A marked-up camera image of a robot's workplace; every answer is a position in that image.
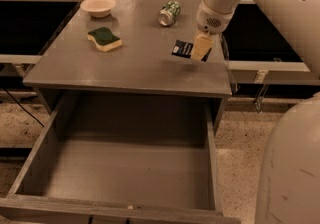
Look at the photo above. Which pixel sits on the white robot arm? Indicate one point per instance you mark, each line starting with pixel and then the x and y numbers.
pixel 289 183

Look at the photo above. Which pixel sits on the green soda can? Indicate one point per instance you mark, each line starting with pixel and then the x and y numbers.
pixel 169 13

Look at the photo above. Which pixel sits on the beige ceramic bowl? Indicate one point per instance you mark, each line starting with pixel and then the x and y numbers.
pixel 98 8

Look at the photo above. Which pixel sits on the open grey top drawer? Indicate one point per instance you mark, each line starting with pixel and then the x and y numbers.
pixel 107 158

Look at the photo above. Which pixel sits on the dark blue rxbar wrapper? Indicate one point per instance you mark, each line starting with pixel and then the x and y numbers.
pixel 182 49

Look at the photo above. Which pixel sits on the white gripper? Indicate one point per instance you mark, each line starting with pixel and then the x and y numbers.
pixel 210 18

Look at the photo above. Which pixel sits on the grey cabinet with top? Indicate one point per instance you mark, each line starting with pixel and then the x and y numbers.
pixel 142 64

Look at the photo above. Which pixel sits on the green and yellow sponge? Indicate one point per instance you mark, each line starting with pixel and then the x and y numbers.
pixel 104 39

